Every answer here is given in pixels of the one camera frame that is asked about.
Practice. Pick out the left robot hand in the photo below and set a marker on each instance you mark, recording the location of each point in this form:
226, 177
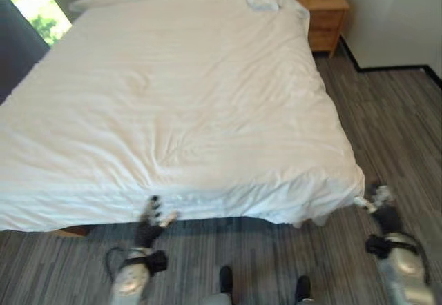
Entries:
145, 230

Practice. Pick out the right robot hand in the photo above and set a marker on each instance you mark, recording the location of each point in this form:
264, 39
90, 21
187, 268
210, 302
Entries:
385, 212

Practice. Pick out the white duvet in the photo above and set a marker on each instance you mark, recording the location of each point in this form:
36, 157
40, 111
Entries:
165, 105

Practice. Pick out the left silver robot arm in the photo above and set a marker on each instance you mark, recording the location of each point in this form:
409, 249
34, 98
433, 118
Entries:
133, 274

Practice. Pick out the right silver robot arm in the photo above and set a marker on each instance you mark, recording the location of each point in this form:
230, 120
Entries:
402, 267

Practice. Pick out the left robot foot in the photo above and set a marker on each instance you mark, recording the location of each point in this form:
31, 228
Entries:
226, 279

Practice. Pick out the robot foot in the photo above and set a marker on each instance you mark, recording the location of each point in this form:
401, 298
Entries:
226, 279
302, 287

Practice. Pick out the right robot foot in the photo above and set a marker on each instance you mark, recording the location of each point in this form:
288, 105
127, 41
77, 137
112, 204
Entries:
302, 287

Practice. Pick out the right silver robot leg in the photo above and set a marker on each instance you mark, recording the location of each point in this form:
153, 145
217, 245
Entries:
308, 301

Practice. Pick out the wooden nightstand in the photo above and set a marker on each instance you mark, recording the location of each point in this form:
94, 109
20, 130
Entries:
324, 18

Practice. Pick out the dark grey curtain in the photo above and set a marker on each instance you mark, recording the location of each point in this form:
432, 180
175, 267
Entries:
15, 53

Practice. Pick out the window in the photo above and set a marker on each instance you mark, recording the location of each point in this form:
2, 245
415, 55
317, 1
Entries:
34, 5

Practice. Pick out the wooden bed frame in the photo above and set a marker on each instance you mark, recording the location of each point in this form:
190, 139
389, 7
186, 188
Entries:
70, 230

